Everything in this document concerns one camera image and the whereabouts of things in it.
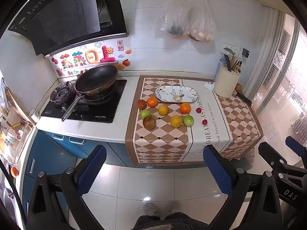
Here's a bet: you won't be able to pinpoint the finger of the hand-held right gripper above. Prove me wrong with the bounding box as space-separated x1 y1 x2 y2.
258 142 289 171
285 136 307 168

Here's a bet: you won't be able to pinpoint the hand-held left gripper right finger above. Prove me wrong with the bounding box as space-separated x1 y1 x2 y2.
203 145 283 230

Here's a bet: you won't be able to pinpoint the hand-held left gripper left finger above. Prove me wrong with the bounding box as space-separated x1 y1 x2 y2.
24 145 107 230

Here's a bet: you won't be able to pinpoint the large red-brown apple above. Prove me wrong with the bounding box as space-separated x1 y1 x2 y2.
143 116 156 130

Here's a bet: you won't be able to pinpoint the oval floral plate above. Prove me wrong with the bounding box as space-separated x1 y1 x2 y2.
155 85 200 103

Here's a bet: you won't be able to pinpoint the blue kitchen cabinet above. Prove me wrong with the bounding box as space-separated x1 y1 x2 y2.
23 129 166 221

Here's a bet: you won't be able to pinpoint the glass balcony door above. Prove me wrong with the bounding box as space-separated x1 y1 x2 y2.
254 12 307 149

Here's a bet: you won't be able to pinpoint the person's right shoe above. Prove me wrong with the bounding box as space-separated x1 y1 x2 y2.
168 201 180 214

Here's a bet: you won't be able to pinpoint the person's shoe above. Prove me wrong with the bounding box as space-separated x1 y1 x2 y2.
143 202 160 217
168 201 180 214

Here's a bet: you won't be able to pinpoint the checkered tablecloth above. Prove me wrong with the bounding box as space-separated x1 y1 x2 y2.
125 75 264 166

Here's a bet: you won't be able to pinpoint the black gas stove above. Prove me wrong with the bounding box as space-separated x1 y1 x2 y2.
40 78 127 124

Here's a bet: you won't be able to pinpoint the person's left shoe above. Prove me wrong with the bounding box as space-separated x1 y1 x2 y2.
143 202 160 217

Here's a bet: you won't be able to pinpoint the white cup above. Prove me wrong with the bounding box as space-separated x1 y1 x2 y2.
29 108 41 122

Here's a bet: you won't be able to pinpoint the cream utensil holder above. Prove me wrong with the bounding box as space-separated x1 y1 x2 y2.
213 65 241 99

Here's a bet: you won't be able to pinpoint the appliance with colourful stickers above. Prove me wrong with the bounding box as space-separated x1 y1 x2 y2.
0 69 36 221

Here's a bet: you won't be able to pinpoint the black wok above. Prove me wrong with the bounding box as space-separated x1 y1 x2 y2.
61 64 119 122

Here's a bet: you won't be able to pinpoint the bundle of chopsticks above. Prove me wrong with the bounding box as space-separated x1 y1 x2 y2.
230 53 243 73

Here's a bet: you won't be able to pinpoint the white curtain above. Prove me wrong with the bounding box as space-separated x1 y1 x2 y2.
249 7 286 106

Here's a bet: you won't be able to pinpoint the black kitchen utensil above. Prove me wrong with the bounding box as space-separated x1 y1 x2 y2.
224 48 234 72

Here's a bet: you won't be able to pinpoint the plastic bag with eggs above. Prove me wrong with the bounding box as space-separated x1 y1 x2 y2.
188 0 217 42

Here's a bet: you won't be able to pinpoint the plastic bag with dark contents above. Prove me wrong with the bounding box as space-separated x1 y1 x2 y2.
156 0 192 39

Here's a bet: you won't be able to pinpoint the black range hood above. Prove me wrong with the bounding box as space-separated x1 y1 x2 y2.
7 0 129 57

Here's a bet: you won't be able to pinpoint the white wall socket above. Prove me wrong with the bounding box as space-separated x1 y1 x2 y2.
222 43 240 55

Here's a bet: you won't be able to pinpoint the colourful wall stickers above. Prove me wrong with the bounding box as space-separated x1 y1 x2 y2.
49 41 132 77

